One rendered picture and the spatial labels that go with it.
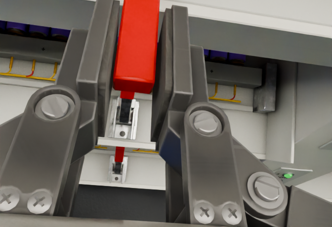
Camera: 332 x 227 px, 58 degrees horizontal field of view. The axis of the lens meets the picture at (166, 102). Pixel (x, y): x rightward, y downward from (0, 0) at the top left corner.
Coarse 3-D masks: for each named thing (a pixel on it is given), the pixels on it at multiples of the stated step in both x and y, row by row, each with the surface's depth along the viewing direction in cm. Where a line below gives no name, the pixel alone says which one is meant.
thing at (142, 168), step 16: (96, 160) 47; (112, 160) 47; (128, 160) 48; (144, 160) 48; (160, 160) 49; (96, 176) 47; (112, 176) 47; (128, 176) 48; (144, 176) 48; (160, 176) 49
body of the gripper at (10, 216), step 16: (0, 224) 5; (16, 224) 5; (32, 224) 5; (48, 224) 5; (64, 224) 5; (80, 224) 5; (96, 224) 5; (112, 224) 5; (128, 224) 5; (144, 224) 6; (160, 224) 6; (176, 224) 6; (192, 224) 6
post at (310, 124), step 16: (304, 64) 28; (304, 80) 28; (320, 80) 25; (304, 96) 27; (320, 96) 25; (304, 112) 27; (320, 112) 25; (304, 128) 27; (320, 128) 25; (304, 144) 28; (320, 144) 28; (304, 160) 32; (320, 160) 32; (304, 176) 38
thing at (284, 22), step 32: (0, 0) 14; (32, 0) 14; (64, 0) 14; (160, 0) 14; (192, 0) 14; (224, 0) 14; (256, 0) 15; (288, 0) 15; (320, 0) 15; (160, 32) 16; (192, 32) 16; (224, 32) 16; (256, 32) 15; (288, 32) 15; (320, 32) 15; (320, 64) 19
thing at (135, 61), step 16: (128, 0) 10; (144, 0) 10; (128, 16) 10; (144, 16) 10; (128, 32) 9; (144, 32) 9; (128, 48) 9; (144, 48) 9; (128, 64) 9; (144, 64) 9; (128, 80) 9; (144, 80) 9
